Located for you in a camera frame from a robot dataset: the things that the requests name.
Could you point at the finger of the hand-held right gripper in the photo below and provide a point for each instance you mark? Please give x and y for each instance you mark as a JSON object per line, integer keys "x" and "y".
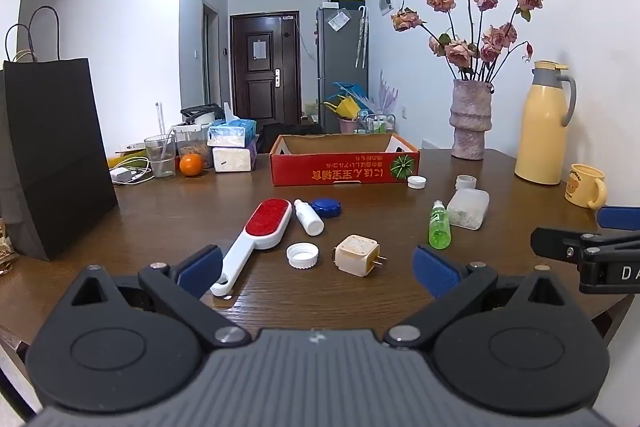
{"x": 557, "y": 243}
{"x": 620, "y": 217}

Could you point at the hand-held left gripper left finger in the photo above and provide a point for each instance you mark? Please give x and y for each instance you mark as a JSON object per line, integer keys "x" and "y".
{"x": 200, "y": 266}

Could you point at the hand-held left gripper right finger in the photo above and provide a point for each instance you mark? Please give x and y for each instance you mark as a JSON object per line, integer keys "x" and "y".
{"x": 434, "y": 269}

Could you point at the translucent plastic bottle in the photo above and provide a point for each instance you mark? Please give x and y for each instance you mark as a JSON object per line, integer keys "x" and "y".
{"x": 469, "y": 208}

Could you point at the red and white lint brush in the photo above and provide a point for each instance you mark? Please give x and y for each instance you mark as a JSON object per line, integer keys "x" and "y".
{"x": 260, "y": 227}

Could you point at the white charger cube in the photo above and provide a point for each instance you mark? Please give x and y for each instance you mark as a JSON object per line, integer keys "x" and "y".
{"x": 355, "y": 255}

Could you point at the large white ribbed cap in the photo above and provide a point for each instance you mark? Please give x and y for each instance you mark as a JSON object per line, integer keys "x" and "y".
{"x": 302, "y": 255}

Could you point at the small white bottle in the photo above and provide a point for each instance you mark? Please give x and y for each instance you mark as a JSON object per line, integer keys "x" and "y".
{"x": 309, "y": 218}

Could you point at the red cardboard box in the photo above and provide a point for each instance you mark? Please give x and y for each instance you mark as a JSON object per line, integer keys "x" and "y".
{"x": 345, "y": 167}

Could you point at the green spray bottle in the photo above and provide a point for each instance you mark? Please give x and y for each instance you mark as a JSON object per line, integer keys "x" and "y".
{"x": 440, "y": 227}

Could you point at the yellow mug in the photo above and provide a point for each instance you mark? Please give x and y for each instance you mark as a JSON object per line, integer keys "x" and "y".
{"x": 582, "y": 185}

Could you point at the small white ribbed cap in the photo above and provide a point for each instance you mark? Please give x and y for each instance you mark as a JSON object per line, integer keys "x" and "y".
{"x": 416, "y": 181}

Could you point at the white jar cap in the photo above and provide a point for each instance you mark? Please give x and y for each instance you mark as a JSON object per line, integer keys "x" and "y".
{"x": 466, "y": 181}

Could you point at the orange fruit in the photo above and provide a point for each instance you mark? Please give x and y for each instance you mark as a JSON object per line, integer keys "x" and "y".
{"x": 191, "y": 165}

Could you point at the yellow thermos jug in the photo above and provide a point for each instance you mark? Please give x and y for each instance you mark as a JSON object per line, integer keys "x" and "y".
{"x": 542, "y": 132}

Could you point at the purple tissue pack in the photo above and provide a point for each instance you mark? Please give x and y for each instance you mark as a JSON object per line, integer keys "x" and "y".
{"x": 232, "y": 158}

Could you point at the glass cup with straw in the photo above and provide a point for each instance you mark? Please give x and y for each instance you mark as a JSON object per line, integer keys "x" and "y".
{"x": 160, "y": 157}

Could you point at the clear food container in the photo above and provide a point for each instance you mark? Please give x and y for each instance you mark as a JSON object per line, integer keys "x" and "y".
{"x": 192, "y": 142}

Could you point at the blue bottle cap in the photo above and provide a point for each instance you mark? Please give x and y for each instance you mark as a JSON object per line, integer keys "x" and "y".
{"x": 326, "y": 207}

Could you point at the white board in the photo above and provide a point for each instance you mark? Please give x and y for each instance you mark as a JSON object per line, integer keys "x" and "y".
{"x": 436, "y": 143}

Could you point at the yellow packet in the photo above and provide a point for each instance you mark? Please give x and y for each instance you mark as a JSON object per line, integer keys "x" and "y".
{"x": 131, "y": 155}

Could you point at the blue tissue pack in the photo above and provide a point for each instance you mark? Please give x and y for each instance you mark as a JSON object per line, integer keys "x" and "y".
{"x": 232, "y": 132}

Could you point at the textured pink vase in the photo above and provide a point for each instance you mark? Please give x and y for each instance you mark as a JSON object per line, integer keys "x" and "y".
{"x": 470, "y": 122}

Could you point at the black device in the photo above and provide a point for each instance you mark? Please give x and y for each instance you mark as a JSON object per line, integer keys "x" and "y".
{"x": 200, "y": 113}

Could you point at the metal storage rack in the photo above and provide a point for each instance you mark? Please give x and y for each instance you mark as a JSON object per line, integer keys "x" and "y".
{"x": 381, "y": 123}

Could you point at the black folding chair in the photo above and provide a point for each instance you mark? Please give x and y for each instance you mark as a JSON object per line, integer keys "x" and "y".
{"x": 287, "y": 134}

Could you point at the pink bucket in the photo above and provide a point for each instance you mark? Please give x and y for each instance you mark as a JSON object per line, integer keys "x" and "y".
{"x": 349, "y": 125}

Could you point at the yellow watering can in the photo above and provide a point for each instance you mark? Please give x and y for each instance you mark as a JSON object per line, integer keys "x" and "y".
{"x": 345, "y": 107}

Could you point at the black paper bag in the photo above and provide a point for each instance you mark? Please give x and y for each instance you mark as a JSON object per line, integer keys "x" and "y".
{"x": 50, "y": 157}

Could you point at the dark brown door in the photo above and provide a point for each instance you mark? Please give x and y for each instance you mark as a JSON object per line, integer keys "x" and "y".
{"x": 264, "y": 67}

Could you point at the dried pink roses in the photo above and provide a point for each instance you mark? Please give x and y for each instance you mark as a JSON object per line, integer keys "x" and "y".
{"x": 467, "y": 49}

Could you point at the grey refrigerator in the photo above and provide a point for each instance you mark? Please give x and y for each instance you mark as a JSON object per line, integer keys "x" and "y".
{"x": 342, "y": 57}

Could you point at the white folded umbrella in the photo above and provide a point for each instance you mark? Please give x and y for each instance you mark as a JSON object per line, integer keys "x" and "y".
{"x": 361, "y": 37}

